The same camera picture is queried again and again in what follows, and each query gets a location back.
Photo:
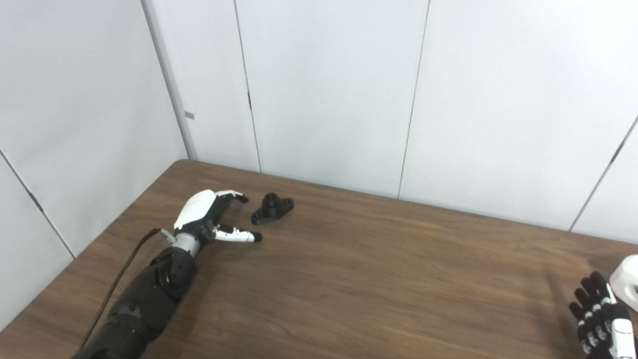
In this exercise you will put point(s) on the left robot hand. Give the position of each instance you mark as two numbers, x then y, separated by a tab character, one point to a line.
197	209

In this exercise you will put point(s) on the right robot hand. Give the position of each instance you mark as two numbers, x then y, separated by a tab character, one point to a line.
605	324

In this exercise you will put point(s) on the white cube with holes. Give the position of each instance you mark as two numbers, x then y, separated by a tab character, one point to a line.
629	281

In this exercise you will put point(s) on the black holder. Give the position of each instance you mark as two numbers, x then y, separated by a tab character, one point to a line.
271	209

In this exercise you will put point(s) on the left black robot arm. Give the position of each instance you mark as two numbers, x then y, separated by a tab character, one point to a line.
144	304

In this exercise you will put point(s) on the grey wall corner post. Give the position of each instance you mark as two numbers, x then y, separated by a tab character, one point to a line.
169	85

